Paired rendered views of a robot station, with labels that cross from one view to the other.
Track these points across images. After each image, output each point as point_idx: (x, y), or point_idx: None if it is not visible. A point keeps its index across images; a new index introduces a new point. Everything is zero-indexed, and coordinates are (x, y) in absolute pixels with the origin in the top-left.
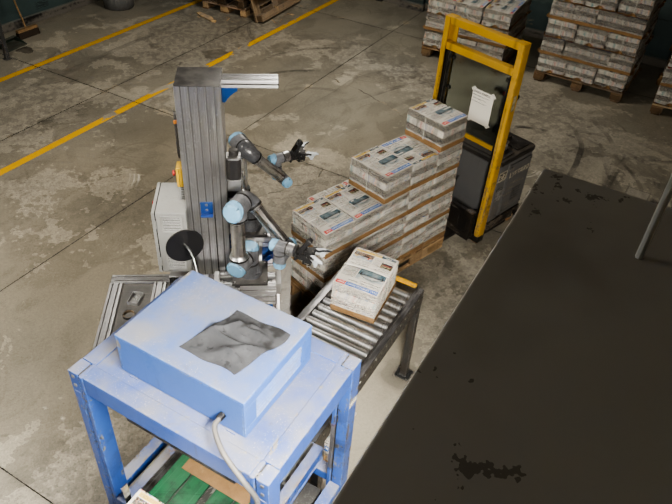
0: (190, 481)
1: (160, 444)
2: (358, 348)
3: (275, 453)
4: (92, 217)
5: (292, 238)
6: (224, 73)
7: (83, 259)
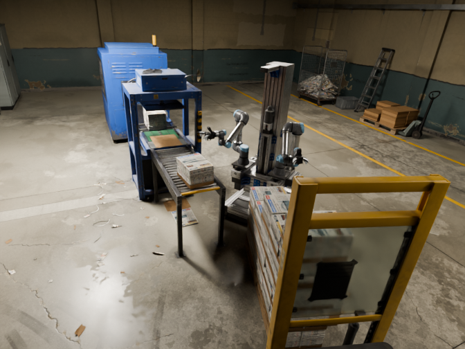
0: (168, 133)
1: (189, 140)
2: (171, 167)
3: (126, 84)
4: (384, 207)
5: (228, 142)
6: (279, 65)
7: (344, 197)
